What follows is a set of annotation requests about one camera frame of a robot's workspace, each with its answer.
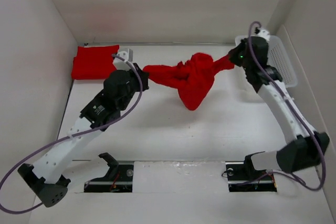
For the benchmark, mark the white perforated plastic basket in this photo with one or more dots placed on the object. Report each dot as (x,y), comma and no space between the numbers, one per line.
(278,58)

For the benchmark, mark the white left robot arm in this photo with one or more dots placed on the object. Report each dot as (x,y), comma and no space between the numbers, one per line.
(45,176)

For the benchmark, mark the folded red t shirt stack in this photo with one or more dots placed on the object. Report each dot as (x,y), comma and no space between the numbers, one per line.
(94,63)

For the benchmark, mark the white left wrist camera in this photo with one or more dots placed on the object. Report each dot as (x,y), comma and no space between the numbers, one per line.
(123,56)

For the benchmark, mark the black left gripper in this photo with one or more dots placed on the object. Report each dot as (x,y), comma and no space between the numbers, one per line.
(142,76)

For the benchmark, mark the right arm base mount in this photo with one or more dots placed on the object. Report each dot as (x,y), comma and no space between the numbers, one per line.
(241,180)

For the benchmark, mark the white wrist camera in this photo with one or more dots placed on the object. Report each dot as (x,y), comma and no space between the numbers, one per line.
(263,33)
(123,56)

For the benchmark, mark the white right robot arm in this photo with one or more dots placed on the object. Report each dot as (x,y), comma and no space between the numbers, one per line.
(304,145)

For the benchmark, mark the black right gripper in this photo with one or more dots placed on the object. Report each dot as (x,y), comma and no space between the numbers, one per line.
(237,54)

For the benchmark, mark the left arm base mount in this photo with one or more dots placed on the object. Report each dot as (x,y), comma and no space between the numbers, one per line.
(116,180)

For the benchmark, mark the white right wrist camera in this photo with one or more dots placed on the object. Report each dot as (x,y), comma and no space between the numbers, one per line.
(263,33)

